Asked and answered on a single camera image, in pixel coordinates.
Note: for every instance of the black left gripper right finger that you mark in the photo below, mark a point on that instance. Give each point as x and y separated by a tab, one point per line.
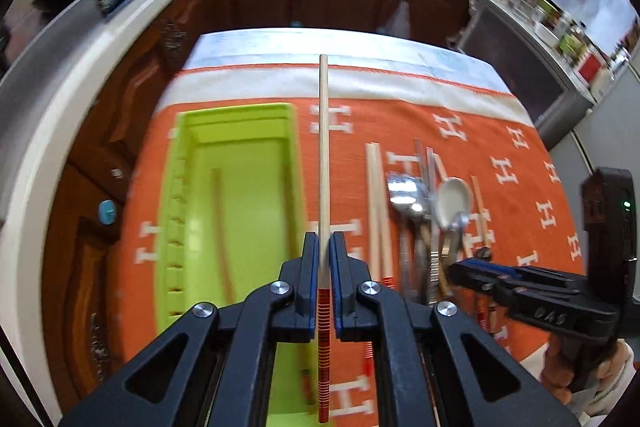
433	365

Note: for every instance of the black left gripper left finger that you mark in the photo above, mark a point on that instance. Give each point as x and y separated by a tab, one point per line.
213	366

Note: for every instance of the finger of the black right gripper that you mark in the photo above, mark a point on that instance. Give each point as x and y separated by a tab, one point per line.
482	276

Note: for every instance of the light chopstick red striped end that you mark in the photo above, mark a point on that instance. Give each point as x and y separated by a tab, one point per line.
324	291

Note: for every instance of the dark wooden chopstick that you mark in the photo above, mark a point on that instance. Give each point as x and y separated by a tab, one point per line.
220	236

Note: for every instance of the brown wooden kitchen cabinets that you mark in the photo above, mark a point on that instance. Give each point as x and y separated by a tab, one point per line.
79	258

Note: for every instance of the right hand holding gripper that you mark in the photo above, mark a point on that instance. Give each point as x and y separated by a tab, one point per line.
613	374

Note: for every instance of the short bamboo chopstick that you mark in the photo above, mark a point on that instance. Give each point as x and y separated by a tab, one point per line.
484	252

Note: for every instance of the large steel soup spoon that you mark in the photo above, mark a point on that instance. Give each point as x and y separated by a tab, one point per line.
443	247

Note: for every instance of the white ceramic soup spoon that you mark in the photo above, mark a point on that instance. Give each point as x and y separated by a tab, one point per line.
453	196

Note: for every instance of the light wooden chopstick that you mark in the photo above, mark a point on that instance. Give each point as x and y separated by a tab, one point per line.
380	257

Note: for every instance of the steel ladle spoon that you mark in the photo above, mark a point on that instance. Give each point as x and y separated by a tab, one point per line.
408	200

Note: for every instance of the lime green plastic tray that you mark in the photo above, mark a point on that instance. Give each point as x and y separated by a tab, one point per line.
256	149

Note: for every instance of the grey side cabinet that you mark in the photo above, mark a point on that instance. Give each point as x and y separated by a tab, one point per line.
555	98

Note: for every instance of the white plastic bag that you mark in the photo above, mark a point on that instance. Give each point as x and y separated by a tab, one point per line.
399	23

